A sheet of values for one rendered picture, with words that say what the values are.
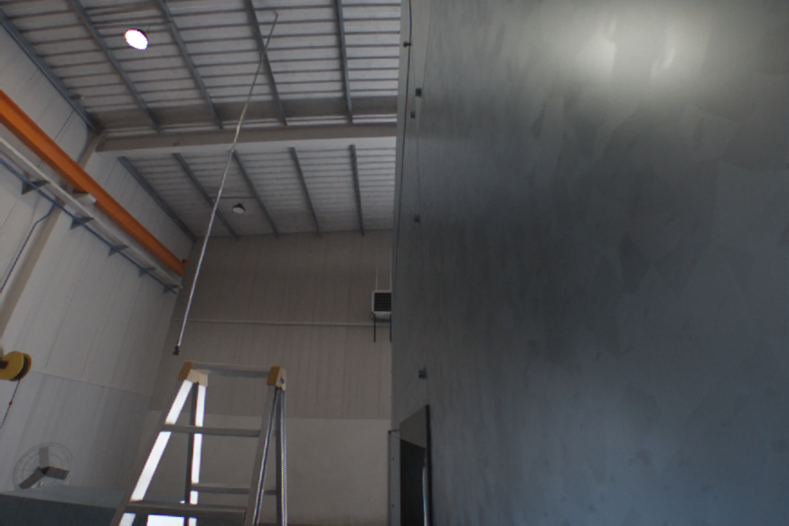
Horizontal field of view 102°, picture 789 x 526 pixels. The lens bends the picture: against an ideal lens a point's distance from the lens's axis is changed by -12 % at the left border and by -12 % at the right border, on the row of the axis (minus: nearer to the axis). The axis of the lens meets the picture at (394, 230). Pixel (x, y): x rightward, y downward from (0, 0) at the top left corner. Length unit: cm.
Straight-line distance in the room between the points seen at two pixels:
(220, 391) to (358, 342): 400
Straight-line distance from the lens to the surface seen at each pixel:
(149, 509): 133
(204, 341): 1205
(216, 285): 1251
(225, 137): 863
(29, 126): 838
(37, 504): 367
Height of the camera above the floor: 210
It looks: 30 degrees up
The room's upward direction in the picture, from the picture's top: straight up
